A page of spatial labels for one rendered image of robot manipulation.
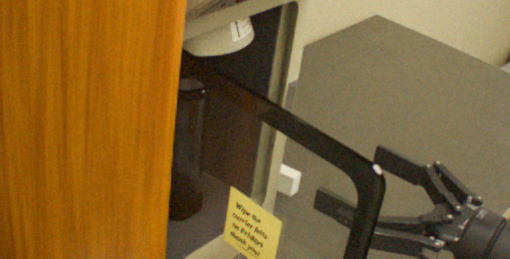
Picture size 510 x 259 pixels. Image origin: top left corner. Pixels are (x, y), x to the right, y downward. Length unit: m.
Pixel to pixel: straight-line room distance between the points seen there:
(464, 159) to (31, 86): 1.00
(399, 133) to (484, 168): 0.21
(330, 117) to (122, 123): 0.92
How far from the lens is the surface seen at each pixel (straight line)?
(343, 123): 1.66
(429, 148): 1.64
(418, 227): 0.90
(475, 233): 0.88
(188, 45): 0.98
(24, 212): 1.07
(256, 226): 0.82
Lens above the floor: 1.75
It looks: 30 degrees down
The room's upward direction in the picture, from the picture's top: 9 degrees clockwise
